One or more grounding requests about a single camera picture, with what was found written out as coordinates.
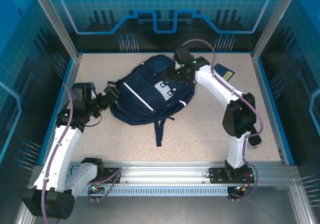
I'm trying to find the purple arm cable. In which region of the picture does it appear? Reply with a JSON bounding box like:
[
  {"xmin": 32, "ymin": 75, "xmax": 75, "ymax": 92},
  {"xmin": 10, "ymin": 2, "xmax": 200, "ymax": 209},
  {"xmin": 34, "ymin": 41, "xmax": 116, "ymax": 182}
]
[
  {"xmin": 41, "ymin": 83, "xmax": 124, "ymax": 221},
  {"xmin": 181, "ymin": 39, "xmax": 265, "ymax": 202}
]

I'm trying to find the navy blue student backpack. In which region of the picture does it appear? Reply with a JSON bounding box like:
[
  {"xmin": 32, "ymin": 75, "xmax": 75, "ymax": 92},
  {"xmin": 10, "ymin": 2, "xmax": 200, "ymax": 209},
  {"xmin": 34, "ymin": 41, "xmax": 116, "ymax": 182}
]
[{"xmin": 107, "ymin": 54, "xmax": 196, "ymax": 147}]

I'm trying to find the blue table edge strip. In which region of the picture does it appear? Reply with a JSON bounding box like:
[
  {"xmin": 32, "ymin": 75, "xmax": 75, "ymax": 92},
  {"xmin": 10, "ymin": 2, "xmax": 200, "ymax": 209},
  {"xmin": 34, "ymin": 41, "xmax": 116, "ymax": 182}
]
[
  {"xmin": 256, "ymin": 57, "xmax": 296, "ymax": 166},
  {"xmin": 36, "ymin": 57, "xmax": 77, "ymax": 166}
]

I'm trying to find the navy book with yellow label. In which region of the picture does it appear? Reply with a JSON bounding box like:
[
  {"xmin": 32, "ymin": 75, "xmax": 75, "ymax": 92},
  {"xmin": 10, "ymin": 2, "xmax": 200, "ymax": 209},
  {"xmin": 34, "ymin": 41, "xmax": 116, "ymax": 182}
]
[{"xmin": 213, "ymin": 63, "xmax": 236, "ymax": 82}]

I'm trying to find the aluminium mounting rail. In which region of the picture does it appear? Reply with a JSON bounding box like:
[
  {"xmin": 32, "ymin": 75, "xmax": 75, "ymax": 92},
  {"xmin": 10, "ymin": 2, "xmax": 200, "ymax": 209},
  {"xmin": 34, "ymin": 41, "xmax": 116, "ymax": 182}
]
[{"xmin": 32, "ymin": 160, "xmax": 300, "ymax": 187}]

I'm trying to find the slotted grey cable duct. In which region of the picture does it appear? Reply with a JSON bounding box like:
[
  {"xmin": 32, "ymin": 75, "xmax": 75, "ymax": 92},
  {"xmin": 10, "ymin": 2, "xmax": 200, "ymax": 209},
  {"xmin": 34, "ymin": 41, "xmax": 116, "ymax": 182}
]
[{"xmin": 39, "ymin": 186, "xmax": 230, "ymax": 197}]

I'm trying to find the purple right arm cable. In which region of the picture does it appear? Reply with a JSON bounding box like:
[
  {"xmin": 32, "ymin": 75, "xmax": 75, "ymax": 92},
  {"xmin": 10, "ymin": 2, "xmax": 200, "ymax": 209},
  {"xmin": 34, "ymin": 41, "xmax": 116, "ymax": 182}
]
[{"xmin": 181, "ymin": 39, "xmax": 265, "ymax": 202}]

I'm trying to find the black oblong case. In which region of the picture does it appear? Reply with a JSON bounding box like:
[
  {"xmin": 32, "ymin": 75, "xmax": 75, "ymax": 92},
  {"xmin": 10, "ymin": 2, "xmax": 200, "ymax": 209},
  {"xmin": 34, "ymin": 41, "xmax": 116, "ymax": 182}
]
[{"xmin": 246, "ymin": 125, "xmax": 263, "ymax": 149}]

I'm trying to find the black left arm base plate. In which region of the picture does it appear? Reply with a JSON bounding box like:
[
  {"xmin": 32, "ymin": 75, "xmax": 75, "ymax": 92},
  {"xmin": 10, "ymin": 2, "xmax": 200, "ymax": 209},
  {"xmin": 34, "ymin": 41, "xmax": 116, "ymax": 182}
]
[{"xmin": 75, "ymin": 167, "xmax": 124, "ymax": 184}]

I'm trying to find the small connector board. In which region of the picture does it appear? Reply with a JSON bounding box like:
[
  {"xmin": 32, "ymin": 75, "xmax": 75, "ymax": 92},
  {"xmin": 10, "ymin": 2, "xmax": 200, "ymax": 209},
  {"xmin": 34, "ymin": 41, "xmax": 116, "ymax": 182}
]
[
  {"xmin": 87, "ymin": 181, "xmax": 106, "ymax": 196},
  {"xmin": 228, "ymin": 183, "xmax": 252, "ymax": 197}
]

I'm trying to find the aluminium frame post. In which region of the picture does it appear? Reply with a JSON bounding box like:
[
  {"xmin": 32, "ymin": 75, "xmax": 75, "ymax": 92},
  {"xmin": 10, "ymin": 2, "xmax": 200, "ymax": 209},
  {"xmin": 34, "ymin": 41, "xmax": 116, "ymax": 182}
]
[
  {"xmin": 28, "ymin": 0, "xmax": 84, "ymax": 62},
  {"xmin": 250, "ymin": 0, "xmax": 300, "ymax": 62}
]

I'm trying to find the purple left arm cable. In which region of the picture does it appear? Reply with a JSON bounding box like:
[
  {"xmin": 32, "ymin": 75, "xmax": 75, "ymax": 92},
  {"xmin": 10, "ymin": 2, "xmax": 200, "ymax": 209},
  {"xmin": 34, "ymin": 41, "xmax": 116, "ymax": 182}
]
[{"xmin": 41, "ymin": 83, "xmax": 124, "ymax": 221}]

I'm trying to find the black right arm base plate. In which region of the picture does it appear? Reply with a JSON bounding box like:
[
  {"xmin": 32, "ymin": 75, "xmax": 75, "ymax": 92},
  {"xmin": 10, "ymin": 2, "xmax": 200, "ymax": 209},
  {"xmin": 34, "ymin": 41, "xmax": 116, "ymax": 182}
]
[{"xmin": 208, "ymin": 167, "xmax": 256, "ymax": 184}]

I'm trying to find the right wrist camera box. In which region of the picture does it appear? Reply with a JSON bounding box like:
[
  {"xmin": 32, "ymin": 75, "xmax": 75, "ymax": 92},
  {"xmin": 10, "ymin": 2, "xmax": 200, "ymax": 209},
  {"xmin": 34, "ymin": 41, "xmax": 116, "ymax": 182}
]
[{"xmin": 173, "ymin": 47, "xmax": 194, "ymax": 65}]

